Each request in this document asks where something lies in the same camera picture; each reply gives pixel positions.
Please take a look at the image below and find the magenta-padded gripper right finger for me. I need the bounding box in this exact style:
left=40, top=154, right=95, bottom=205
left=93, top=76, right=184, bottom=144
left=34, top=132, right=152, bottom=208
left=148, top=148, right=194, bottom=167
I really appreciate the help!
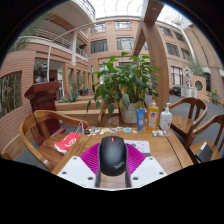
left=124, top=142, right=169, bottom=189

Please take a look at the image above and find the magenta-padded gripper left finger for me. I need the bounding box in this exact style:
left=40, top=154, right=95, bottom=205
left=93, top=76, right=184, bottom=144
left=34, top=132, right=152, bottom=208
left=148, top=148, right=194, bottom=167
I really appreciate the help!
left=57, top=142, right=102, bottom=189

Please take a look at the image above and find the black computer mouse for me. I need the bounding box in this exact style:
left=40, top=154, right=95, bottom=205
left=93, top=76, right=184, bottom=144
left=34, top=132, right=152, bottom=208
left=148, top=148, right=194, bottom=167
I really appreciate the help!
left=98, top=135, right=128, bottom=177

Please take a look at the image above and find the grey printed mouse pad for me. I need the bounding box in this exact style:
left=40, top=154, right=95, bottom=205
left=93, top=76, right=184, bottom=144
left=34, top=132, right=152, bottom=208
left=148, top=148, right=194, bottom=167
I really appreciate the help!
left=123, top=139, right=151, bottom=158

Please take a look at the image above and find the red plastic bag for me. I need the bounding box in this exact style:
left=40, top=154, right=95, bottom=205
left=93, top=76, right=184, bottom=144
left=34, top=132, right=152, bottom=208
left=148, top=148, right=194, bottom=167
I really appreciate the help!
left=53, top=131, right=83, bottom=154

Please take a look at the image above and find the clear plastic packet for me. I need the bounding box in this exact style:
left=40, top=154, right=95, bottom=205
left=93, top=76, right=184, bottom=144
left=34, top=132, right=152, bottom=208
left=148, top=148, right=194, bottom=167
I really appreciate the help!
left=151, top=129, right=168, bottom=138

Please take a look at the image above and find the blue tube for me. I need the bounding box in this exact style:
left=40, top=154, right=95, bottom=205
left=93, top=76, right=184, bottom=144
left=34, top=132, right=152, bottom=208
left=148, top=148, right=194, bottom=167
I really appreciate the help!
left=135, top=108, right=146, bottom=132

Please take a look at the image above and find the yellow dish soap bottle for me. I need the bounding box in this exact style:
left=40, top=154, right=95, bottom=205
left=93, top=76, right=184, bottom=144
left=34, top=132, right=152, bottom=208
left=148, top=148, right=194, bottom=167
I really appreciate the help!
left=146, top=99, right=160, bottom=131

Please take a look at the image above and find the white pump bottle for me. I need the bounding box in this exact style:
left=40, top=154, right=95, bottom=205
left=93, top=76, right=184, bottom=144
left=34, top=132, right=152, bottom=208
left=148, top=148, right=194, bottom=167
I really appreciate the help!
left=158, top=102, right=173, bottom=131

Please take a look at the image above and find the black notebook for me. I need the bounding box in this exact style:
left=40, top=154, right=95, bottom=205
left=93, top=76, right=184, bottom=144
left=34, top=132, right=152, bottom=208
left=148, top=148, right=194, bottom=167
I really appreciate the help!
left=194, top=141, right=214, bottom=163

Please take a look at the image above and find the green plant in white pot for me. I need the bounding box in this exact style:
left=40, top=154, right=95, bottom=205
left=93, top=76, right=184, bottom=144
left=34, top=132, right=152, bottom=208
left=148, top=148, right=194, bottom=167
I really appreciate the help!
left=86, top=51, right=162, bottom=125

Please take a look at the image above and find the long wooden planter bench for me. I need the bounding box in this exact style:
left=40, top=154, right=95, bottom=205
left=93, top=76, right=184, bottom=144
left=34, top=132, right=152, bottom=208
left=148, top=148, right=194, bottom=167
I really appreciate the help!
left=54, top=99, right=101, bottom=127

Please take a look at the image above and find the wooden armchair with red bag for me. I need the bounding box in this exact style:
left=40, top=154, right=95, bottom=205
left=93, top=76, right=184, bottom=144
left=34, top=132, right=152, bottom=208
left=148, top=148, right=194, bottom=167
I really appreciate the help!
left=19, top=109, right=89, bottom=172

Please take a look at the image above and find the dark red wooden lectern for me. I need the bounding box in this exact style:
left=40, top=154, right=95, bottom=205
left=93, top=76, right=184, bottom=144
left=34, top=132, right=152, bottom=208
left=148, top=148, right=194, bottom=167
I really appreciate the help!
left=23, top=81, right=67, bottom=138

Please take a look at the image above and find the yellow flowering plant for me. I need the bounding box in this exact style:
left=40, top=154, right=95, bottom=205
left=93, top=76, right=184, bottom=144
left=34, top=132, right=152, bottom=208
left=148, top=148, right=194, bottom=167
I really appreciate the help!
left=210, top=88, right=219, bottom=104

